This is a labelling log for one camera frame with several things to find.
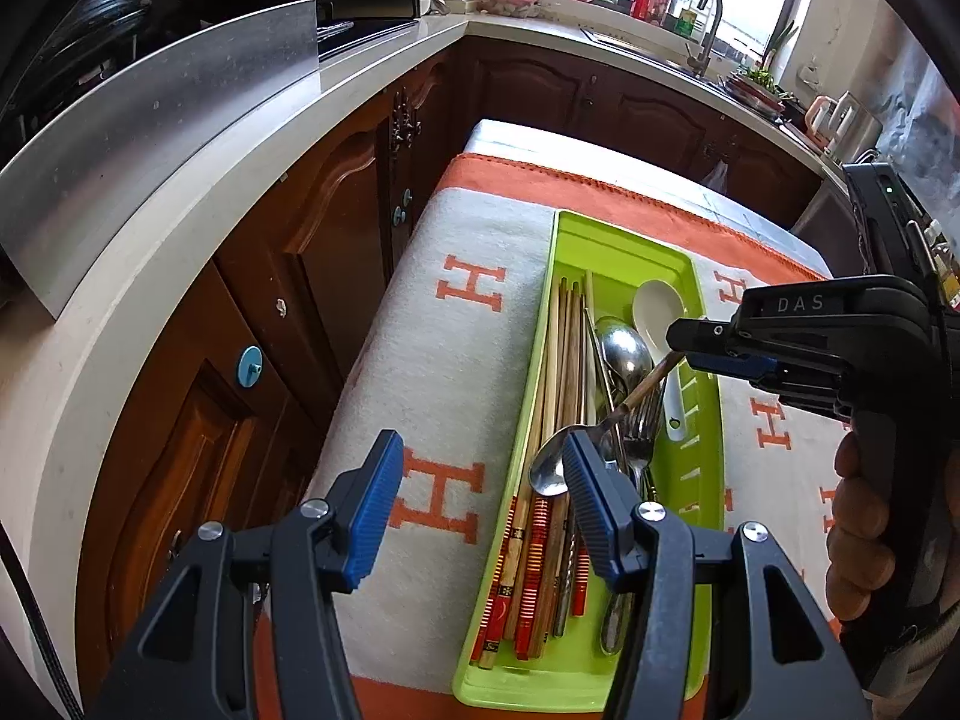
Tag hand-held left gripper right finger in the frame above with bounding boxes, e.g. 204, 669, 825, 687
561, 427, 875, 720

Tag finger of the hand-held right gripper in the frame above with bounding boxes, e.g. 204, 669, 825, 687
686, 349, 786, 391
666, 317, 742, 351

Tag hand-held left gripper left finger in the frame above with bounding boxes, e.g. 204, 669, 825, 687
90, 429, 406, 720

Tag white ceramic spoon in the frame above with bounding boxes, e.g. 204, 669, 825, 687
632, 279, 687, 442

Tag metal spoon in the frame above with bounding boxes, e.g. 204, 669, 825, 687
529, 424, 623, 497
595, 317, 657, 655

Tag green plastic utensil tray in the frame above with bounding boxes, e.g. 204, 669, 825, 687
451, 210, 727, 710

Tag person's right forearm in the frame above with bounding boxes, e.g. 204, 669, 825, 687
838, 604, 960, 702

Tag person's right hand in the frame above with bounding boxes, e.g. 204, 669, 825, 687
825, 431, 902, 623

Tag grey appliance front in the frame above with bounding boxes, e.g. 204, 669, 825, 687
791, 176, 871, 278

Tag orange and white printed blanket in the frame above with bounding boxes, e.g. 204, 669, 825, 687
251, 152, 852, 720

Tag steel kettle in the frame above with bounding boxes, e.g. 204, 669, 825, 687
832, 90, 882, 162

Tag white electric kettle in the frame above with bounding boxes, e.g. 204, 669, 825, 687
804, 94, 841, 147

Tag steel basin with vegetables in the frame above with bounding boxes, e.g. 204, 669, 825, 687
724, 64, 788, 117

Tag steel kitchen sink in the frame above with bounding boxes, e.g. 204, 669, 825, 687
579, 26, 695, 68

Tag steel faucet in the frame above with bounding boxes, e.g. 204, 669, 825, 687
686, 0, 726, 77

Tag green onion stalks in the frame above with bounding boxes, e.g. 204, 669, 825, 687
761, 19, 802, 76

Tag stainless steel splash guard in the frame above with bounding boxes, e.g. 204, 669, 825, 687
0, 0, 323, 320

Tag black gas stove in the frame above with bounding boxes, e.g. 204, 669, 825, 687
315, 15, 421, 65

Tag black electric cooker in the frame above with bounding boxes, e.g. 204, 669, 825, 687
0, 0, 162, 151

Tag plastic covered wall poster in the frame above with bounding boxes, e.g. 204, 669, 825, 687
874, 37, 946, 166

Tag black cable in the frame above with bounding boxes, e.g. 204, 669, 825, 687
0, 525, 83, 720

